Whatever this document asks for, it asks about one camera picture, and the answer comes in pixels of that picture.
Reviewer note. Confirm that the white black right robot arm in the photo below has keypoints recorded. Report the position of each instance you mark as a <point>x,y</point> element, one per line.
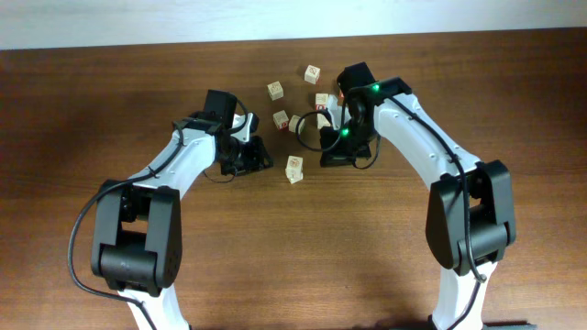
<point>470,220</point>

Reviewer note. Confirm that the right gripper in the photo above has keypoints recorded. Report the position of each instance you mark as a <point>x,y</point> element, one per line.
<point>339,156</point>

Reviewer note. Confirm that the top wooden block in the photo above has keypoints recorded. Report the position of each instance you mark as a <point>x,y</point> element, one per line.
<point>312,74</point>

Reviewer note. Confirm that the middle red wooden block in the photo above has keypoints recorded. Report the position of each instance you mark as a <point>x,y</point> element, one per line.
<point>321,101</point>

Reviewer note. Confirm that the tilted red-sided wooden block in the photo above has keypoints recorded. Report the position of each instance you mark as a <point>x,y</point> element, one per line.
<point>296,124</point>

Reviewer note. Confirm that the green R wooden block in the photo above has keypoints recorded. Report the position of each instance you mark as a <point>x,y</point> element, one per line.
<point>275,90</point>

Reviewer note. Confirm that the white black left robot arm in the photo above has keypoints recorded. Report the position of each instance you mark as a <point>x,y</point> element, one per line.
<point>137,243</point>

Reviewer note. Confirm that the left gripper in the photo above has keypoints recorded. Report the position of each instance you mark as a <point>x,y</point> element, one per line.
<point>258,159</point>

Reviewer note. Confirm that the yellow O wooden block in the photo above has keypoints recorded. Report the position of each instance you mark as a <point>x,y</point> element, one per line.
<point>294,175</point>

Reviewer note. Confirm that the K wooden block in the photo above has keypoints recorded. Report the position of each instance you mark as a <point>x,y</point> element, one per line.
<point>281,120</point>

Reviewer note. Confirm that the green A wooden block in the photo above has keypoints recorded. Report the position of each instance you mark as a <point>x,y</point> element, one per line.
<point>322,121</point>

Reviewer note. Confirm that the yellow blue wooden block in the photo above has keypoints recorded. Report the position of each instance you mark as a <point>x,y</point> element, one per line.
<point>294,165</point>

